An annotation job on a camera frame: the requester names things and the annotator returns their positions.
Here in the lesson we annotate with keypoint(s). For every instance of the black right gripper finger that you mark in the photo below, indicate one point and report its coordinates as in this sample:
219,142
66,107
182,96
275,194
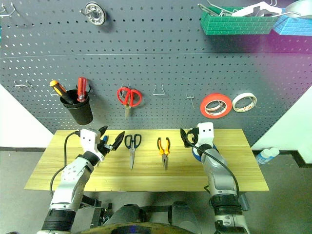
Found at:
185,139

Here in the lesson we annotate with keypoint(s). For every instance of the blue tape roll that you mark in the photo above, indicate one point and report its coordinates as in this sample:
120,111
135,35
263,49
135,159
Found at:
195,156

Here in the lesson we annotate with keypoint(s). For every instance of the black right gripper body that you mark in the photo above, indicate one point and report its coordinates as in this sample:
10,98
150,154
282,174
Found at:
194,137

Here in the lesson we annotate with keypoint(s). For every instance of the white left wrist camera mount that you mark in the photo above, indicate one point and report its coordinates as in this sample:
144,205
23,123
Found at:
88,141

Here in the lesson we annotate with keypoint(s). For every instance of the grey perforated pegboard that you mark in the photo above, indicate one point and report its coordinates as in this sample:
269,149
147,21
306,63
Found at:
156,63

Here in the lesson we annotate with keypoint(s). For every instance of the orange black needle-nose pliers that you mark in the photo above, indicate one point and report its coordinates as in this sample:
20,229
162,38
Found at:
165,156

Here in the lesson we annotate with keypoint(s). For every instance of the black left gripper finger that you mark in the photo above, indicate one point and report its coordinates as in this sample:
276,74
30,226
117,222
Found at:
119,141
103,131

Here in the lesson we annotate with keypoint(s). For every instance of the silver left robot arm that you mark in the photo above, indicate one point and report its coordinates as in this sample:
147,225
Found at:
70,175

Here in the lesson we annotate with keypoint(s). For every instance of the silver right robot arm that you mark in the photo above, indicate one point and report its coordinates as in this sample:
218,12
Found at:
217,170

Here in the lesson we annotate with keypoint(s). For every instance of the green brick-pattern box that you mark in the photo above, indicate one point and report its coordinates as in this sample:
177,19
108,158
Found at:
234,25

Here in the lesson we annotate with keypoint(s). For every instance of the black plastic cup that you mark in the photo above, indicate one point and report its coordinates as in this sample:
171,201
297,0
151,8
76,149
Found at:
80,112

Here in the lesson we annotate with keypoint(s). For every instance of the white plastic bottle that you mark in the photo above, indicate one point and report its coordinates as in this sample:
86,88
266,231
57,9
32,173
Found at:
273,152
263,157

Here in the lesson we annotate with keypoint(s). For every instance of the silver metal pan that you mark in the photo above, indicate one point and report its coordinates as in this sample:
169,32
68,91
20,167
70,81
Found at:
301,8

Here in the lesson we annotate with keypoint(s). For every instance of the red tape roll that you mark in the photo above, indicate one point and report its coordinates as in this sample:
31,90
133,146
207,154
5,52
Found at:
204,107

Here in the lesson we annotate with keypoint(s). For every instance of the double prong pegboard hook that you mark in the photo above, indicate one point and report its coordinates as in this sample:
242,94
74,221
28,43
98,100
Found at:
190,98

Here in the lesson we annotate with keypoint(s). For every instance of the dark grey rounded shape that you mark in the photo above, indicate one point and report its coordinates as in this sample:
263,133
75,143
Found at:
126,214
185,213

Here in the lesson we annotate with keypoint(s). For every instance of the silver pegboard hook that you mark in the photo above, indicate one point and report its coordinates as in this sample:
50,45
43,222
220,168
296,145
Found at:
7,11
23,85

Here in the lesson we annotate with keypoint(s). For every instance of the white plastic clothes hanger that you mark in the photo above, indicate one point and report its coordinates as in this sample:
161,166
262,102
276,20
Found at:
258,8

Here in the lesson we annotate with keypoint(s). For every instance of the orange black screwdriver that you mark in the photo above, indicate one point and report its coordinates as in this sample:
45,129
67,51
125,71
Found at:
58,89

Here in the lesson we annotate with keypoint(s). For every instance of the blue brick-pattern box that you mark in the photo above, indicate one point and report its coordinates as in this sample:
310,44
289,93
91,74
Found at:
296,25

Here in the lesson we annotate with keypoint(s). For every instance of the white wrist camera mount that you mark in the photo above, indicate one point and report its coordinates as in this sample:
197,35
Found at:
206,134
88,141

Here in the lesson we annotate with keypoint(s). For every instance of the white tape roll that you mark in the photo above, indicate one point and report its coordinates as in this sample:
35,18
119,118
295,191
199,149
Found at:
236,106

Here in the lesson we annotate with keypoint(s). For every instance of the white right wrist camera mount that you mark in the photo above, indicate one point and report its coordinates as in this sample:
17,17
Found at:
206,134

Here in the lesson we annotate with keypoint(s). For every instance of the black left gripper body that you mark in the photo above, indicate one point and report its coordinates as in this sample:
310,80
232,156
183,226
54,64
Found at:
104,148

